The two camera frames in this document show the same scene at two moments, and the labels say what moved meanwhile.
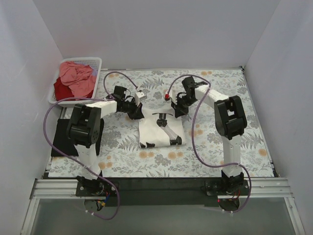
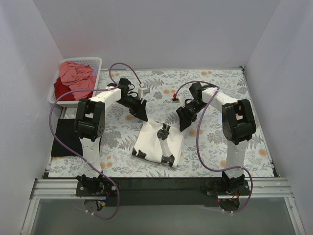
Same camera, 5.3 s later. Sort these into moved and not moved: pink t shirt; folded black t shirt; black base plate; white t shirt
Moved: white t shirt
Not moved: folded black t shirt; pink t shirt; black base plate
